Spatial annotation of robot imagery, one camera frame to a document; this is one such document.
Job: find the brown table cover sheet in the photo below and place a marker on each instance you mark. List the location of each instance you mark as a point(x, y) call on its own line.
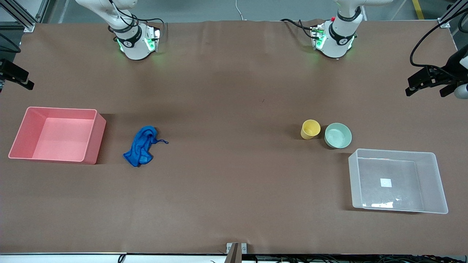
point(234, 91)

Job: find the clear plastic box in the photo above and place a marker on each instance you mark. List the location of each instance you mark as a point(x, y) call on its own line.
point(369, 171)

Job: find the pink plastic box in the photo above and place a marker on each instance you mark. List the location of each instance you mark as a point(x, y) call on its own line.
point(58, 135)

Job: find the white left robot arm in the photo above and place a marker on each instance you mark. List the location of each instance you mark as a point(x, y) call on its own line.
point(336, 47)

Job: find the aluminium frame post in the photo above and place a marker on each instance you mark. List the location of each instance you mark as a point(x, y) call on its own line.
point(22, 18)
point(451, 16)

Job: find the grey metal bracket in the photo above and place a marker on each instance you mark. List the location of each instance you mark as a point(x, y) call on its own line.
point(234, 254)

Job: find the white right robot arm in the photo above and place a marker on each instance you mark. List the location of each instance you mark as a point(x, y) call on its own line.
point(133, 47)

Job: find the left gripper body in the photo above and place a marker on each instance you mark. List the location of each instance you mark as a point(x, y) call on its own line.
point(446, 71)

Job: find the blue cloth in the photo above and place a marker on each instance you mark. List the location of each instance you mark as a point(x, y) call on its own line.
point(140, 146)

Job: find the white square sticker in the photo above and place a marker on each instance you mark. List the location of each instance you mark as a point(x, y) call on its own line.
point(386, 182)

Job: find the yellow plastic cup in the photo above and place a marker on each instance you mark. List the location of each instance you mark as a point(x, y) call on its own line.
point(310, 128)

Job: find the green plastic bowl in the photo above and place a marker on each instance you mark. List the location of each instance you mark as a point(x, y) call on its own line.
point(338, 136)

